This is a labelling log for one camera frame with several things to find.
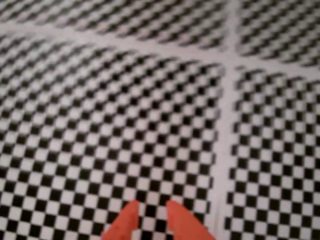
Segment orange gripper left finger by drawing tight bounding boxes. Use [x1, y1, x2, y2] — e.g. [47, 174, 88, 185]
[101, 199, 140, 240]

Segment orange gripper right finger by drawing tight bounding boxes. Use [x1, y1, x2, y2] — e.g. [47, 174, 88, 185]
[166, 199, 217, 240]

